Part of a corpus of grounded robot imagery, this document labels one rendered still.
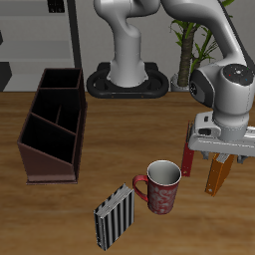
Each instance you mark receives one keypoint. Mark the black white striped book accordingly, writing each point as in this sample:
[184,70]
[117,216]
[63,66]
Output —
[116,219]

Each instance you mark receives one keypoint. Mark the dark grey block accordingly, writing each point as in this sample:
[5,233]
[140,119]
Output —
[4,74]

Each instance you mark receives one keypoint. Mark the dark brown desk caddy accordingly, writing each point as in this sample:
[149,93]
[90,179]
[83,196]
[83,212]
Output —
[50,132]

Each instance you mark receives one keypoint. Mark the white plant pot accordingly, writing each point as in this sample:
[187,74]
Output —
[175,86]

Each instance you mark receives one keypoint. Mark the red book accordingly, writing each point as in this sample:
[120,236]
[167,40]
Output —
[188,159]

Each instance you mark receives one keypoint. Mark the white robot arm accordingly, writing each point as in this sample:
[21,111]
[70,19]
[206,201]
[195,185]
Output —
[127,50]

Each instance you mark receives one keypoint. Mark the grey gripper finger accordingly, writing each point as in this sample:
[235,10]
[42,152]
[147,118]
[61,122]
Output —
[205,155]
[241,158]

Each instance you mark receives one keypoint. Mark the green pot plant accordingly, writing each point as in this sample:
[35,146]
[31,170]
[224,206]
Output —
[185,50]

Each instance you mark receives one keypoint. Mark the orange book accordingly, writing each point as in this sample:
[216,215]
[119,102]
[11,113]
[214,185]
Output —
[217,176]

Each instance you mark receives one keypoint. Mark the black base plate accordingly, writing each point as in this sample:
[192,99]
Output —
[94,87]

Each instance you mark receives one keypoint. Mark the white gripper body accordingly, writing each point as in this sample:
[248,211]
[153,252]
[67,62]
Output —
[212,144]

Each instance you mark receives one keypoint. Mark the red patterned mug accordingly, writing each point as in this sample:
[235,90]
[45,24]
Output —
[162,194]

